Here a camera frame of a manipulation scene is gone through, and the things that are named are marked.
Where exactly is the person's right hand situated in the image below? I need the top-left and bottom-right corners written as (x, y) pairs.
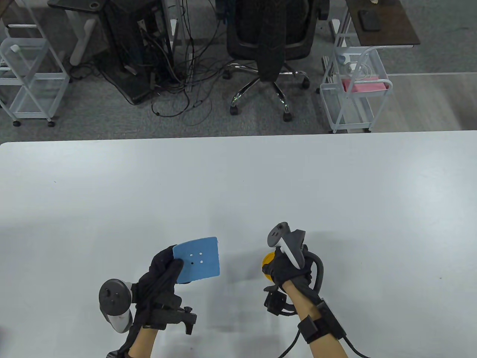
top-left (263, 244), bottom-right (313, 293)

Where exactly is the person's left hand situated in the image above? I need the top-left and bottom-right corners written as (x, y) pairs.
top-left (130, 244), bottom-right (191, 329)

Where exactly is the yellow felt button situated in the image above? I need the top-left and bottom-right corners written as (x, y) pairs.
top-left (262, 252), bottom-right (277, 279)

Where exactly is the blue felt square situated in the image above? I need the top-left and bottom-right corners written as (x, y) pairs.
top-left (173, 236), bottom-right (220, 284)

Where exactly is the person's right forearm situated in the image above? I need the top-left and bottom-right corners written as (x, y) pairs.
top-left (283, 280), bottom-right (349, 358)

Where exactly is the person's left forearm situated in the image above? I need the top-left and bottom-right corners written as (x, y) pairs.
top-left (129, 328), bottom-right (159, 358)

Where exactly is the grey and white controller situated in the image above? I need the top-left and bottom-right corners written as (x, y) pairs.
top-left (267, 222), bottom-right (307, 269)
top-left (99, 279), bottom-right (134, 333)

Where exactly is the pink box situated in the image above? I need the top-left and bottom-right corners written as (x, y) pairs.
top-left (342, 78), bottom-right (390, 93)

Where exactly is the black office chair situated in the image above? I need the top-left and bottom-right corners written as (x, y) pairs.
top-left (216, 0), bottom-right (331, 122)

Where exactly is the black computer tower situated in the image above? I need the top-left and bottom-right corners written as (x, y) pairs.
top-left (100, 0), bottom-right (176, 106)

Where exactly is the white desk leg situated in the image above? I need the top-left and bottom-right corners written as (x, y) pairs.
top-left (65, 8), bottom-right (99, 67)

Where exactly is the brown wooden side table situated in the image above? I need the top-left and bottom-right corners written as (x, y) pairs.
top-left (345, 0), bottom-right (421, 48)

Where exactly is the dark desk top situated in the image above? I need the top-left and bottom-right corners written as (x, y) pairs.
top-left (48, 0), bottom-right (110, 11)

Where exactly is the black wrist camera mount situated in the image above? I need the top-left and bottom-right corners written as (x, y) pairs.
top-left (143, 306), bottom-right (197, 335)
top-left (264, 285), bottom-right (297, 316)

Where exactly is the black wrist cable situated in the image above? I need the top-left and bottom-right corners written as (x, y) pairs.
top-left (279, 252), bottom-right (373, 358)

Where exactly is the white wire cart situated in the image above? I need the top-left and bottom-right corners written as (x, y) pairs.
top-left (319, 19), bottom-right (394, 134)
top-left (0, 24), bottom-right (71, 128)

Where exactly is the tangle of black cables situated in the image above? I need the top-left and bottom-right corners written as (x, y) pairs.
top-left (69, 0), bottom-right (233, 126)

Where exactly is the white coiled cable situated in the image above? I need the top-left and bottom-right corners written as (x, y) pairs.
top-left (345, 62), bottom-right (379, 81)

